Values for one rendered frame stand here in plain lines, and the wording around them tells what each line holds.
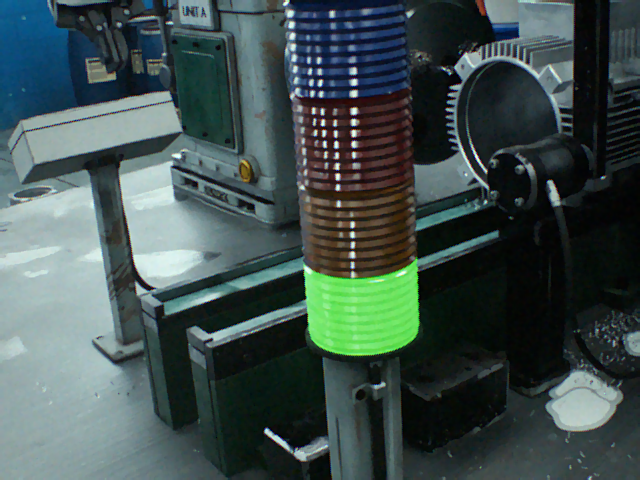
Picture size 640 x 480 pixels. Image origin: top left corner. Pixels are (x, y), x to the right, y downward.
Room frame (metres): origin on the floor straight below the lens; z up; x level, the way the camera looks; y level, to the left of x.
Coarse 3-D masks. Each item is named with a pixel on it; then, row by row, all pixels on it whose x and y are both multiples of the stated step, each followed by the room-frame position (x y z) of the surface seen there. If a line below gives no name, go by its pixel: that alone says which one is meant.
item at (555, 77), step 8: (464, 56) 0.98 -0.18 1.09; (472, 56) 0.98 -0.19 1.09; (456, 64) 0.99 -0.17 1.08; (464, 64) 0.98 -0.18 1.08; (472, 64) 0.97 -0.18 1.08; (552, 64) 0.88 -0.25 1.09; (560, 64) 0.88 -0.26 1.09; (464, 72) 0.98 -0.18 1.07; (544, 72) 0.88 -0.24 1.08; (552, 72) 0.87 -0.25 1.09; (560, 72) 0.87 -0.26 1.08; (544, 80) 0.88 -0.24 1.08; (552, 80) 0.87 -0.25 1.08; (560, 80) 0.87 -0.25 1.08; (568, 80) 0.87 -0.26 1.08; (552, 88) 0.87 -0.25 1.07; (560, 88) 0.87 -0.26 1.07; (464, 168) 0.98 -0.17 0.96; (464, 176) 0.98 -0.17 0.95; (472, 176) 0.97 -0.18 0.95
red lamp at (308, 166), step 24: (384, 96) 0.40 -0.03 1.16; (408, 96) 0.42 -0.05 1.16; (312, 120) 0.41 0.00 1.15; (336, 120) 0.40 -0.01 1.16; (360, 120) 0.40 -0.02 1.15; (384, 120) 0.40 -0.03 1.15; (408, 120) 0.42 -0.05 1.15; (312, 144) 0.41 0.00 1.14; (336, 144) 0.40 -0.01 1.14; (360, 144) 0.40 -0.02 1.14; (384, 144) 0.40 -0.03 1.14; (408, 144) 0.41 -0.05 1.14; (312, 168) 0.41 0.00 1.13; (336, 168) 0.40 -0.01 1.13; (360, 168) 0.40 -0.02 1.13; (384, 168) 0.40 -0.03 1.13; (408, 168) 0.41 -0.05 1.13
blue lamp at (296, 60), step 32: (288, 0) 0.44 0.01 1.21; (384, 0) 0.40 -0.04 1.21; (288, 32) 0.42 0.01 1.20; (320, 32) 0.40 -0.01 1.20; (352, 32) 0.40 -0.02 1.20; (384, 32) 0.40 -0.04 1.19; (320, 64) 0.40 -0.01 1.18; (352, 64) 0.40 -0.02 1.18; (384, 64) 0.40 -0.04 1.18; (320, 96) 0.40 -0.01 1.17; (352, 96) 0.40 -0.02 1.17
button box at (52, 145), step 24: (144, 96) 0.93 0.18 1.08; (168, 96) 0.94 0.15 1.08; (24, 120) 0.85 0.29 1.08; (48, 120) 0.86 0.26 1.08; (72, 120) 0.87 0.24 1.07; (96, 120) 0.89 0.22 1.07; (120, 120) 0.90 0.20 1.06; (144, 120) 0.91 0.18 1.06; (168, 120) 0.92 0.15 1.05; (24, 144) 0.85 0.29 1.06; (48, 144) 0.85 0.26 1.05; (72, 144) 0.86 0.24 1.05; (96, 144) 0.87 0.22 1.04; (120, 144) 0.88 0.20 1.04; (144, 144) 0.91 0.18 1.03; (168, 144) 0.95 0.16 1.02; (24, 168) 0.86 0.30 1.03; (48, 168) 0.86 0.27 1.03; (72, 168) 0.89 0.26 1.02
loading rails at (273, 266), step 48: (480, 192) 0.99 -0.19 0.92; (624, 192) 0.94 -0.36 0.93; (432, 240) 0.90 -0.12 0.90; (480, 240) 0.85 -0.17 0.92; (576, 240) 0.89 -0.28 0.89; (624, 240) 0.94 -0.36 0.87; (192, 288) 0.77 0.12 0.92; (240, 288) 0.77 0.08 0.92; (288, 288) 0.79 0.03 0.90; (432, 288) 0.77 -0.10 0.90; (480, 288) 0.80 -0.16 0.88; (576, 288) 0.89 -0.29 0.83; (624, 288) 0.91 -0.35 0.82; (144, 336) 0.74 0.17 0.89; (192, 336) 0.65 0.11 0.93; (240, 336) 0.64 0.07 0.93; (288, 336) 0.67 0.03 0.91; (432, 336) 0.76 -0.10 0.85; (480, 336) 0.80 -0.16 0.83; (192, 384) 0.73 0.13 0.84; (240, 384) 0.64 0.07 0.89; (288, 384) 0.67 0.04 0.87; (240, 432) 0.64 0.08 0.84
